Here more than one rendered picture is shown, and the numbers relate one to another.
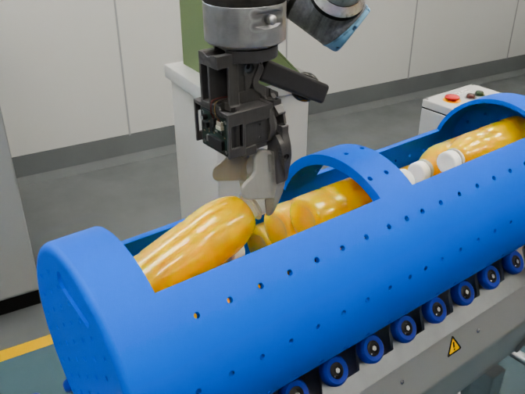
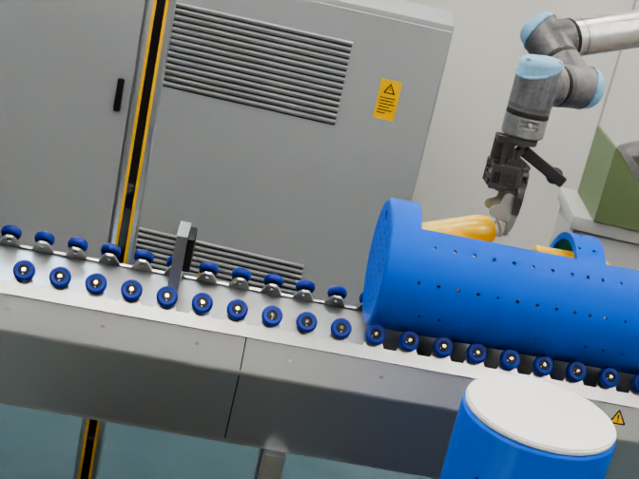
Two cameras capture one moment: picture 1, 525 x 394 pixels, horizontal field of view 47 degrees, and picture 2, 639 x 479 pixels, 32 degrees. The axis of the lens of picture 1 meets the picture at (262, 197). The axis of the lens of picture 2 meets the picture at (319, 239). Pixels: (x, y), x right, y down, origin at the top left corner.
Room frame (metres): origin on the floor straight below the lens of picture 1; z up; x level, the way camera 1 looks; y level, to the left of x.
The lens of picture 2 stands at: (-1.49, -0.87, 1.87)
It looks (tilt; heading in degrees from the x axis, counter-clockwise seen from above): 18 degrees down; 32
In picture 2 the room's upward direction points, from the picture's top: 13 degrees clockwise
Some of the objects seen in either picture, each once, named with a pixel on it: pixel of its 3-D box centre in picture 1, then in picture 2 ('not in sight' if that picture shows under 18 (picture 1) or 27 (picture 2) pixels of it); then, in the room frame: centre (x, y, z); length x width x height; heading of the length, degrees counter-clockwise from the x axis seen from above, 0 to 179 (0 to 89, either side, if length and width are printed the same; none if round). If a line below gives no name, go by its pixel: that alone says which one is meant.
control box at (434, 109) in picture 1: (461, 114); not in sight; (1.43, -0.51, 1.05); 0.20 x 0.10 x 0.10; 127
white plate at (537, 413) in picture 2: not in sight; (540, 412); (0.31, -0.30, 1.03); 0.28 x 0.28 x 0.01
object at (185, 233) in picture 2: not in sight; (182, 262); (0.27, 0.54, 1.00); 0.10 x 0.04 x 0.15; 37
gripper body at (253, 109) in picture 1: (241, 97); (511, 162); (0.65, 0.02, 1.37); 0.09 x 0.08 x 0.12; 127
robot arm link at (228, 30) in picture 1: (246, 23); (524, 126); (0.66, 0.02, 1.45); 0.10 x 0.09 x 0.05; 37
